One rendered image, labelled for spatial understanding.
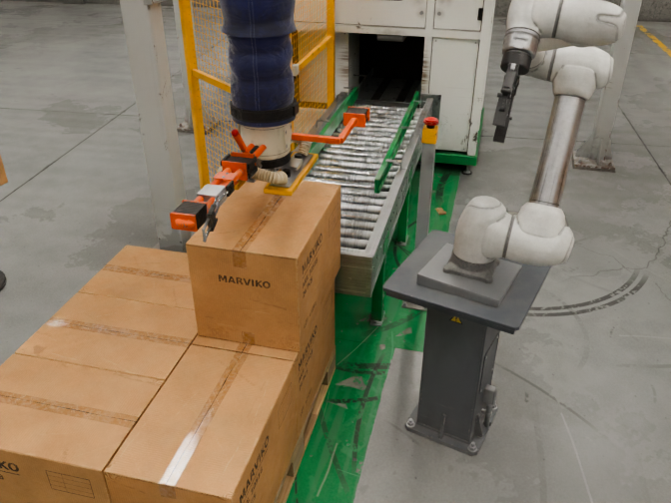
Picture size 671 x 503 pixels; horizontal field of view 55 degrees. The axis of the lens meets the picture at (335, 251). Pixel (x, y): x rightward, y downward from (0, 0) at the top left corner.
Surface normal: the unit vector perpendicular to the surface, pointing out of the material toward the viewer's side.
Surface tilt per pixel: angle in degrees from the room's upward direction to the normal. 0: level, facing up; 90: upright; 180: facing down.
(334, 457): 0
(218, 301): 90
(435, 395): 90
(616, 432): 0
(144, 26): 90
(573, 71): 69
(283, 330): 90
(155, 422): 0
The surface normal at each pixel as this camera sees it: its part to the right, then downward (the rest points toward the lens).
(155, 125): -0.25, 0.49
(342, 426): 0.00, -0.86
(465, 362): -0.49, 0.44
